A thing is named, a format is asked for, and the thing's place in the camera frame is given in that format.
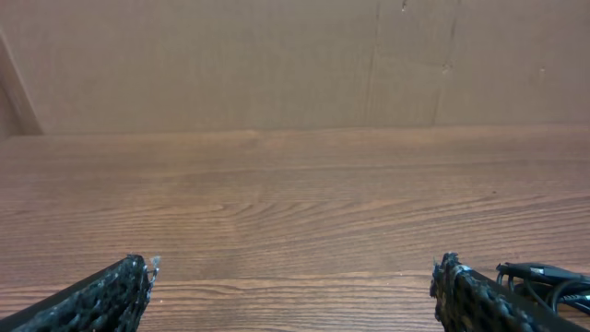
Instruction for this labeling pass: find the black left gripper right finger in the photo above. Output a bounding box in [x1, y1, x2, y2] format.
[430, 253, 586, 332]

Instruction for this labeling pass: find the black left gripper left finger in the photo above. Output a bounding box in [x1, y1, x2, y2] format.
[1, 255, 160, 332]

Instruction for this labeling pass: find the black USB cable thick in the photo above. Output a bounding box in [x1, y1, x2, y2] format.
[496, 263, 589, 314]

